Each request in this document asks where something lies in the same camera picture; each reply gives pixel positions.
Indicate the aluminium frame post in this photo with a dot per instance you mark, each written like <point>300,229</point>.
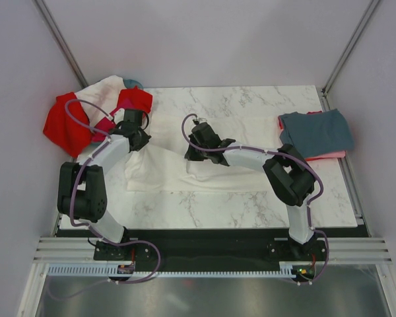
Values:
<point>351,44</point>
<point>57,35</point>

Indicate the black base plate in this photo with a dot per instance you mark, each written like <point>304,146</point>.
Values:
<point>220,248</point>

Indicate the left aluminium frame post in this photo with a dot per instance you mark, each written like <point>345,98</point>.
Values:
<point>57,35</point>

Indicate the teal laundry basket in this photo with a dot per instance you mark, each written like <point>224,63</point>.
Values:
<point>131,84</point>

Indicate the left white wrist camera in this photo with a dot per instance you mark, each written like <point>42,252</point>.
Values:
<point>118,116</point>

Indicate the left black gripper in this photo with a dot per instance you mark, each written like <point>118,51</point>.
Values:
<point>144,141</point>

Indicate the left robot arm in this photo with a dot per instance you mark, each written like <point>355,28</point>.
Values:
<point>82,194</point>

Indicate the red t-shirt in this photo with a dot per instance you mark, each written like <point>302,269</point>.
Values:
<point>68,126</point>

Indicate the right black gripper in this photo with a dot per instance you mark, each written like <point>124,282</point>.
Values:
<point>191,155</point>

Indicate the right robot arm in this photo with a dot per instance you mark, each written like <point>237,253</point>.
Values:
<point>291,179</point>

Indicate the white slotted cable duct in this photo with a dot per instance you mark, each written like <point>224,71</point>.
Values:
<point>120,271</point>

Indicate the right aluminium frame post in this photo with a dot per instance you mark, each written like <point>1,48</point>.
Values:
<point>351,44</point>

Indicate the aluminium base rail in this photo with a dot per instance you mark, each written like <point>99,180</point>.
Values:
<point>341,251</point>

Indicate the magenta t-shirt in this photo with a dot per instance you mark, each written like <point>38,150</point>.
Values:
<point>106,124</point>

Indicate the folded pink t-shirt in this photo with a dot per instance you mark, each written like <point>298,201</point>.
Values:
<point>333,155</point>

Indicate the folded grey-blue t-shirt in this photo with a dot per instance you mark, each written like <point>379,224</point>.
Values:
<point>317,133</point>

